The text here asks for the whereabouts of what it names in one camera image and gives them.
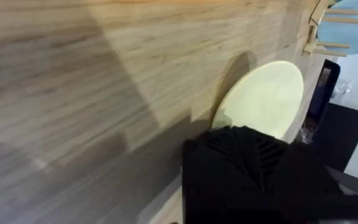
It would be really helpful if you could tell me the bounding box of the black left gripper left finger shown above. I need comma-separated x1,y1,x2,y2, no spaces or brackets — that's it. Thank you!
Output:
181,125,265,224

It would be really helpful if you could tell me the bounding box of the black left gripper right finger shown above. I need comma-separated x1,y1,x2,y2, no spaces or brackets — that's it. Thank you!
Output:
250,128,344,206

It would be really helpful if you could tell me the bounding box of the pale yellow plate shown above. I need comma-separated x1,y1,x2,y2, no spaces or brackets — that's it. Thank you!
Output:
210,60,305,141

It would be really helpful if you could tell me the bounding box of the wooden peg dish rack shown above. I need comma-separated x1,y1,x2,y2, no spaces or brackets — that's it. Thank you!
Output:
301,0,358,58

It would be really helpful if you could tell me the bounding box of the black floor mat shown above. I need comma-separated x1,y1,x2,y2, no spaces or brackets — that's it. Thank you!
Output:
309,103,358,172

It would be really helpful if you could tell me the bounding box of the black box device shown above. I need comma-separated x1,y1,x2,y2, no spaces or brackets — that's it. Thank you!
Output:
303,58,341,131

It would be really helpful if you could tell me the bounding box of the light blue plate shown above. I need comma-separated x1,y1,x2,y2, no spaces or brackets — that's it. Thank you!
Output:
316,0,358,56

